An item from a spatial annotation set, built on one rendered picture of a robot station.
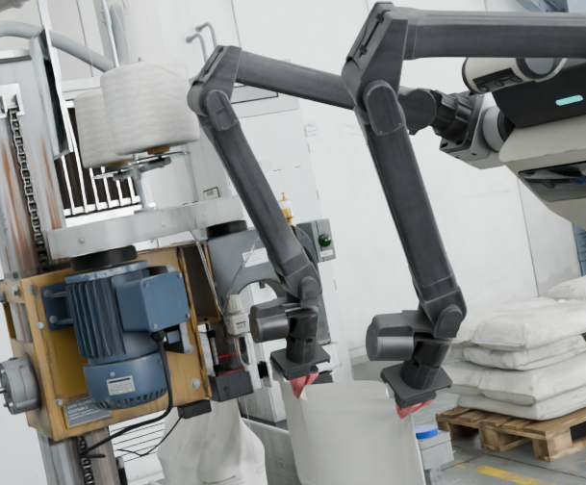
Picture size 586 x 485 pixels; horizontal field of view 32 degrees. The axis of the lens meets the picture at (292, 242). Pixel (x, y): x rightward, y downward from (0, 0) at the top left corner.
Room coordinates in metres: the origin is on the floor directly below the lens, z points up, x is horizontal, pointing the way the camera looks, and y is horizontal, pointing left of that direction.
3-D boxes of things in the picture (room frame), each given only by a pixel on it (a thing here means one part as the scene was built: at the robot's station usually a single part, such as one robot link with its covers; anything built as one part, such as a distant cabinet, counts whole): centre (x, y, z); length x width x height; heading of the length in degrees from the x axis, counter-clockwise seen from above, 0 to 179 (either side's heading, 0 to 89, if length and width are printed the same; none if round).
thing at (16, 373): (1.97, 0.58, 1.14); 0.11 x 0.06 x 0.11; 26
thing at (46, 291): (1.90, 0.41, 1.27); 0.12 x 0.09 x 0.09; 116
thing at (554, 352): (4.93, -0.97, 0.44); 0.66 x 0.42 x 0.14; 20
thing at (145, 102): (1.92, 0.21, 1.61); 0.17 x 0.17 x 0.17
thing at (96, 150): (2.15, 0.33, 1.61); 0.15 x 0.14 x 0.17; 26
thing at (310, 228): (2.22, -0.05, 1.28); 0.08 x 0.05 x 0.09; 26
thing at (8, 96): (1.97, 0.48, 1.68); 0.05 x 0.03 x 0.06; 116
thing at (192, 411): (2.05, 0.26, 1.01); 0.06 x 0.04 x 0.02; 116
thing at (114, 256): (1.84, 0.34, 1.35); 0.12 x 0.12 x 0.04
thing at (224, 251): (2.25, 0.13, 1.21); 0.30 x 0.25 x 0.30; 26
